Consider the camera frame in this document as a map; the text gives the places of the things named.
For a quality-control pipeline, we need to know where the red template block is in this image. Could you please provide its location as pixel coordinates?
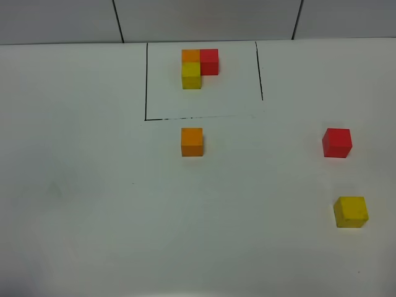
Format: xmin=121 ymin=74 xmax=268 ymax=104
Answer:
xmin=200 ymin=49 xmax=219 ymax=75

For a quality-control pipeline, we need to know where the yellow template block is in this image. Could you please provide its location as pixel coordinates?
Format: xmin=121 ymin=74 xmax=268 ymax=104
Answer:
xmin=181 ymin=62 xmax=202 ymax=89

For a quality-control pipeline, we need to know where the red wooden cube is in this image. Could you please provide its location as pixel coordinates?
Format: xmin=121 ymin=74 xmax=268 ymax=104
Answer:
xmin=322 ymin=128 xmax=353 ymax=158

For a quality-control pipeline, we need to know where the yellow wooden cube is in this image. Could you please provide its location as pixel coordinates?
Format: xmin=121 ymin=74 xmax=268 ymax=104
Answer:
xmin=334 ymin=197 xmax=369 ymax=228

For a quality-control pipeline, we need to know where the orange template block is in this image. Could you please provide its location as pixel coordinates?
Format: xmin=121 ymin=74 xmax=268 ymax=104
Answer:
xmin=182 ymin=49 xmax=200 ymax=64

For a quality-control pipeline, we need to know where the orange wooden cube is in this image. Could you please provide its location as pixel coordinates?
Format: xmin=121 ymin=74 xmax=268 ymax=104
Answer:
xmin=181 ymin=127 xmax=204 ymax=157

